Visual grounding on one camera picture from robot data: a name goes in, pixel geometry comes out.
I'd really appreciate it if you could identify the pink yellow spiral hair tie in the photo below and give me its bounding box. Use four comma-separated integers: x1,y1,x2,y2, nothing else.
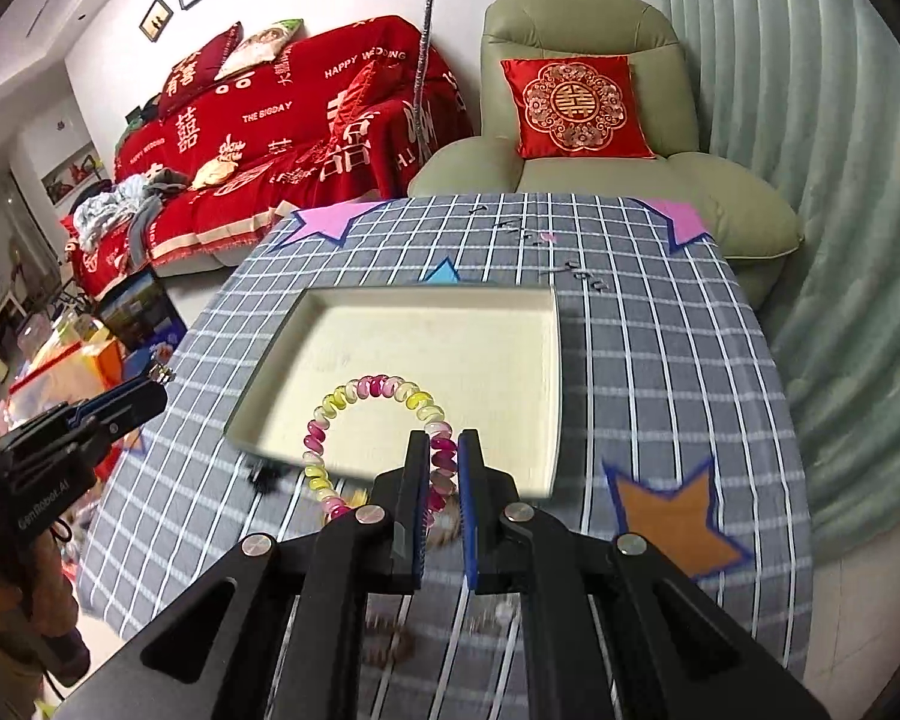
300,372,461,522

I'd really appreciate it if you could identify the black hair clip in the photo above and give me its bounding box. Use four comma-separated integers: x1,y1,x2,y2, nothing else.
248,460,289,496

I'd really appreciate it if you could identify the person's left hand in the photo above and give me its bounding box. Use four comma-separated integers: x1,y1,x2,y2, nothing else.
0,533,79,639

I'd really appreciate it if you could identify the orange red gift bag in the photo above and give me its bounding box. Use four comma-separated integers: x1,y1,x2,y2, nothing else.
6,338,123,427

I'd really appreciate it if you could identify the grey tray with cream lining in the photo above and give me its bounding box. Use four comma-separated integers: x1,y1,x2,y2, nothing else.
224,283,562,499

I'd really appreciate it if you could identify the dark landscape picture box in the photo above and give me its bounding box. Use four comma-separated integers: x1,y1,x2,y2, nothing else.
94,265,187,362

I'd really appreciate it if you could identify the grey checked tablecloth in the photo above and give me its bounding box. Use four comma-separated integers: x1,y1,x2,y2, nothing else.
76,191,817,720

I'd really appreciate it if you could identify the pile of grey clothes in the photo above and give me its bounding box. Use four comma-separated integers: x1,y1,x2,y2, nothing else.
73,166,190,262

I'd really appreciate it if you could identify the red blanket covered sofa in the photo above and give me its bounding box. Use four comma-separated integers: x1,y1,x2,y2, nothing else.
61,13,476,301

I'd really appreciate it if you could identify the green recliner armchair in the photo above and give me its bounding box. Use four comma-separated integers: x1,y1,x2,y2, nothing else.
409,0,803,307

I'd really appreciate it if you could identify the red embroidered cushion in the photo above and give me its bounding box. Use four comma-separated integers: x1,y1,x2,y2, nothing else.
500,55,655,160

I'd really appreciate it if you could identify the dark red sofa pillow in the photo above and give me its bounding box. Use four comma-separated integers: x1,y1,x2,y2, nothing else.
157,21,244,121

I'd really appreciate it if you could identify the cream green sofa pillow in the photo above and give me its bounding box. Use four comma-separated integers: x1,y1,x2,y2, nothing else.
215,18,304,80

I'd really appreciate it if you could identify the light green curtain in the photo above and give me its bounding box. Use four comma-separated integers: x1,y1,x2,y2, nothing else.
663,0,900,561

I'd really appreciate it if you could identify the small framed wall picture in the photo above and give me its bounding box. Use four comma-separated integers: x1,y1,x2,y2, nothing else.
139,0,173,43

